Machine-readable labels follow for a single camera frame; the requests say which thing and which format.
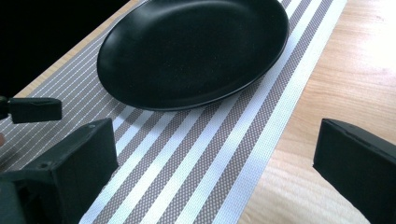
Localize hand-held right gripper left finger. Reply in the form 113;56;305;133
22;118;120;224

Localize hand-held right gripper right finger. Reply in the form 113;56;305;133
312;118;396;224

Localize black plate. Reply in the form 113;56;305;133
96;0;290;112

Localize grey white striped placemat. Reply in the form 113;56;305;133
0;0;348;224

